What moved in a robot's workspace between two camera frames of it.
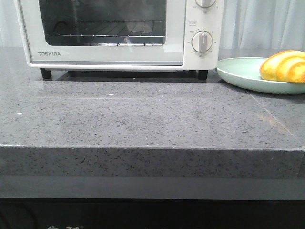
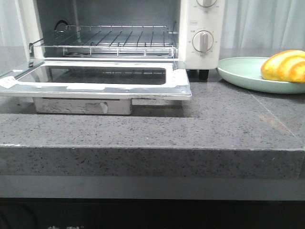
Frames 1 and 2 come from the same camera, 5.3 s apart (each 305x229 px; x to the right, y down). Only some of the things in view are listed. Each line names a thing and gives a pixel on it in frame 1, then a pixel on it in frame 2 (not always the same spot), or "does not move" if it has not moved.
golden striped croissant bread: (286, 66) does not move
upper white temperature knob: (205, 3) does not move
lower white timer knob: (202, 41) does not move
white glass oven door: (104, 33) → (96, 88)
